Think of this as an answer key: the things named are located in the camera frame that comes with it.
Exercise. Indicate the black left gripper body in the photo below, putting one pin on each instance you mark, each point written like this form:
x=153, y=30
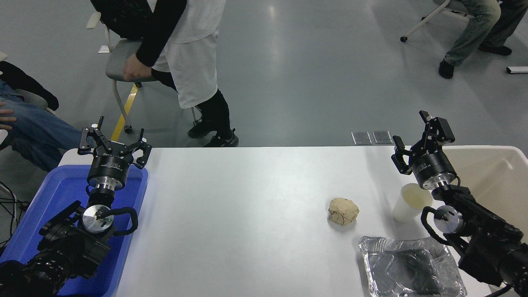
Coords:
x=109, y=167

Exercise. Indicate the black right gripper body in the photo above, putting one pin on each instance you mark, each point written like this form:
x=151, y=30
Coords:
x=435, y=166

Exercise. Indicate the white paper cup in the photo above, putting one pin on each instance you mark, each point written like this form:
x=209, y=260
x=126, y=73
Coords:
x=406, y=206

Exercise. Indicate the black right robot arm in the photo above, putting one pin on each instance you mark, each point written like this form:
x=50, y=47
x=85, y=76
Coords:
x=486, y=235

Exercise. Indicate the white floor paper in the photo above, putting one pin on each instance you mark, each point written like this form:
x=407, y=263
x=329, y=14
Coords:
x=103, y=49

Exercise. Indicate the person's right hand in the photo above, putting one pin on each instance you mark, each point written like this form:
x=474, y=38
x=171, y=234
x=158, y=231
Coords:
x=138, y=70

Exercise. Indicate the person's hand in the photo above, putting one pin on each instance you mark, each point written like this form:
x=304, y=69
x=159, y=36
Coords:
x=5, y=119

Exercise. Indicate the metal floor plate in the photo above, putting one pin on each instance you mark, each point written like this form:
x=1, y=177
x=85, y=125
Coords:
x=382, y=137
x=361, y=138

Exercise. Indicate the blue plastic tray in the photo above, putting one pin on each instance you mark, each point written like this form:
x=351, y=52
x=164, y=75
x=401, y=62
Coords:
x=62, y=189

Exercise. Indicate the large pale bin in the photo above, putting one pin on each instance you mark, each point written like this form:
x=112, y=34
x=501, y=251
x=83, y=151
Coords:
x=495, y=181

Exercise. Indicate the crumpled tan paper ball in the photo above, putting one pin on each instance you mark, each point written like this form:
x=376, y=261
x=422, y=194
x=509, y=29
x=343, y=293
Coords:
x=343, y=211

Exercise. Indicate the grey wheeled chair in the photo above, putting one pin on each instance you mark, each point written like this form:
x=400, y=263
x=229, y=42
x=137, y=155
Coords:
x=117, y=57

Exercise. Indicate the white bar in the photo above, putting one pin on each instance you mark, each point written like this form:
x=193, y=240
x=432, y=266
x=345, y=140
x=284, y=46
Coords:
x=517, y=69

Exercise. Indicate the silver foil tray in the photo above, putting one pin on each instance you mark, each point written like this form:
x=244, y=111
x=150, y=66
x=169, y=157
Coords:
x=412, y=268

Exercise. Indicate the white framed wheeled chair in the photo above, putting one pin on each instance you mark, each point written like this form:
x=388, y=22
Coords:
x=453, y=5

